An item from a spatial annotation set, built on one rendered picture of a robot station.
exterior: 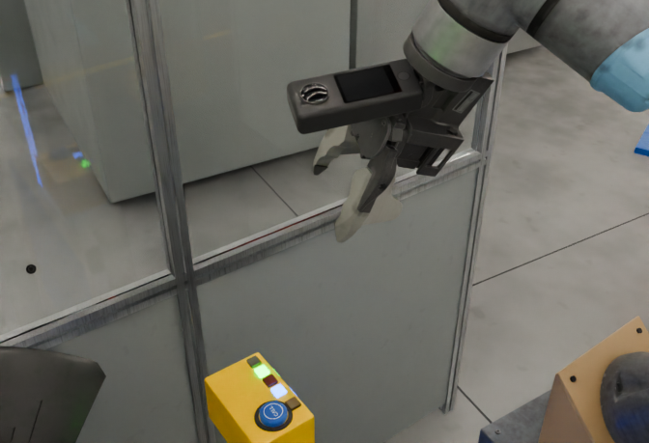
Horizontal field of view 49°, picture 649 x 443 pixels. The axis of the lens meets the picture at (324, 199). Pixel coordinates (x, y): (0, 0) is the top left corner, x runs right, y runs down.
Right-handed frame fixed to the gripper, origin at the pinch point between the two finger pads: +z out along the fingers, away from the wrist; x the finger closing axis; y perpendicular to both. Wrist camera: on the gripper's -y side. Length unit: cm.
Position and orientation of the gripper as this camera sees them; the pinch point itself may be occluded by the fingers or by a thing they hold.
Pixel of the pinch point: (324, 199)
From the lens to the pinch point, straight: 73.4
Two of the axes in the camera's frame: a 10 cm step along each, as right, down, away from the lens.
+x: -2.6, -7.5, 6.1
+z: -4.4, 6.5, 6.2
